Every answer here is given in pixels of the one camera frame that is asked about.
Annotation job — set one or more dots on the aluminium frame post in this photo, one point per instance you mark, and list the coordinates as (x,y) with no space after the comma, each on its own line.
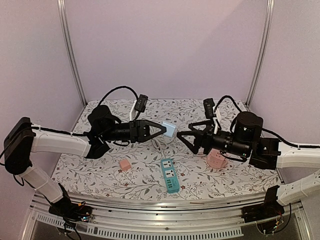
(61,5)
(270,4)

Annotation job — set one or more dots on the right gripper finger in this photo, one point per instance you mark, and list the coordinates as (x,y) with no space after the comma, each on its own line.
(208,125)
(191,146)

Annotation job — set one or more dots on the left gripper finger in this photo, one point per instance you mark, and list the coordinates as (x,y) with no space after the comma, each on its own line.
(153,127)
(149,136)

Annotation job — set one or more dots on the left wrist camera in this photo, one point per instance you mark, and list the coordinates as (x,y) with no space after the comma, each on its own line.
(138,107)

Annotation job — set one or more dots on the right aluminium frame post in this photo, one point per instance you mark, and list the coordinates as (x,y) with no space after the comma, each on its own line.
(270,4)

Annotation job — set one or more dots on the left aluminium frame post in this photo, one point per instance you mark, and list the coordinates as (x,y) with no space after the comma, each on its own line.
(61,5)

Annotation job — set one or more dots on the floral table mat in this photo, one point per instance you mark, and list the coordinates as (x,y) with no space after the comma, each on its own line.
(104,177)

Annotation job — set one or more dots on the teal power strip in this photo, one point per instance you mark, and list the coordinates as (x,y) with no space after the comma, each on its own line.
(170,177)

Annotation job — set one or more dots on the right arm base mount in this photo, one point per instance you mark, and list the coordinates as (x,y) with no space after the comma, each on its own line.
(269,208)

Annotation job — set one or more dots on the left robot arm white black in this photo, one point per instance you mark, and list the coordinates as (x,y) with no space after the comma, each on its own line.
(26,138)

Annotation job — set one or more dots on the pink round power strip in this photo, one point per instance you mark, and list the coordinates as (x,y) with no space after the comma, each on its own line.
(221,163)

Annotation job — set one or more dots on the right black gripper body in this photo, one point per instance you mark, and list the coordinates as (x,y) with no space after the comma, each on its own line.
(208,138)

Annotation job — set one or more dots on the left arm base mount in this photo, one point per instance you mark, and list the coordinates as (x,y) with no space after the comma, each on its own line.
(65,208)

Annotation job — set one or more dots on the pink cube socket adapter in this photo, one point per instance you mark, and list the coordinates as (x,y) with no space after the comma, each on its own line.
(213,157)

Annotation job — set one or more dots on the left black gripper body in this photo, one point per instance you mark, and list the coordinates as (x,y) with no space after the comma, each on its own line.
(135,134)

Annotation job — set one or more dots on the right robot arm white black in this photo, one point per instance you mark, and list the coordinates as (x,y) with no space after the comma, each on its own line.
(265,153)

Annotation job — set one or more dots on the small blue charger plug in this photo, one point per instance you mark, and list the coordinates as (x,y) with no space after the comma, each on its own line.
(170,129)

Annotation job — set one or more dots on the aluminium front rail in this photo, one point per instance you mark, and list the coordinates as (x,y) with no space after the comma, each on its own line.
(128,219)

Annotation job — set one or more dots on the small pink charger plug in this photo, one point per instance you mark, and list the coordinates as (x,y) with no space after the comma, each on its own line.
(124,165)

